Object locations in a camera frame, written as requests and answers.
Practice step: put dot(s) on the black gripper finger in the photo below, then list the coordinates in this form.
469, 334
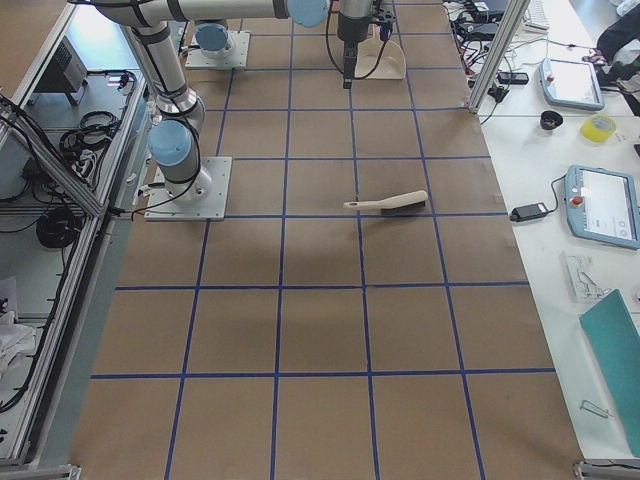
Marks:
350, 53

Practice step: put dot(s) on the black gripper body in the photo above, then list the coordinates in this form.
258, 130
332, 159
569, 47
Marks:
349, 27

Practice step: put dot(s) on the beige plastic dustpan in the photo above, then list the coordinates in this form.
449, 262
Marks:
390, 66

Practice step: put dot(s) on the beige hand brush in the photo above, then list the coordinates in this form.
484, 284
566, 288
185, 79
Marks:
398, 204

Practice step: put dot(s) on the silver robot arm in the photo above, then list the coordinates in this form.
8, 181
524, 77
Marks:
174, 142
213, 40

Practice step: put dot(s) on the far teach pendant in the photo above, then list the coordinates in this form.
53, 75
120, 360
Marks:
570, 84

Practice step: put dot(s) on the teach pendant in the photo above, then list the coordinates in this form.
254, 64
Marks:
570, 84
601, 205

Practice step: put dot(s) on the black power adapter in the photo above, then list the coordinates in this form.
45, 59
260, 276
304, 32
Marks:
529, 212

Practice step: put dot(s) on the yellow tape roll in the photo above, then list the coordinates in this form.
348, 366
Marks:
598, 128

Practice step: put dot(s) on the grey control box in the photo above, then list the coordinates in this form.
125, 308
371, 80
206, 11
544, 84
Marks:
65, 73

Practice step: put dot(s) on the near teach pendant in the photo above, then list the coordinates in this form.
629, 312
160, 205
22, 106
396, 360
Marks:
601, 205

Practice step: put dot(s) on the clear plastic packet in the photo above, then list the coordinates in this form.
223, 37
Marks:
583, 285

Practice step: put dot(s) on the teal board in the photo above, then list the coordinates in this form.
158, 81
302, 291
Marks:
614, 340

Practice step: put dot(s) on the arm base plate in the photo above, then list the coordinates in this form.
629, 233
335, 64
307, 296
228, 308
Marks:
238, 59
206, 199

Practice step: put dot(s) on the aluminium frame post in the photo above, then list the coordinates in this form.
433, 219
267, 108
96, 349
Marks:
510, 23

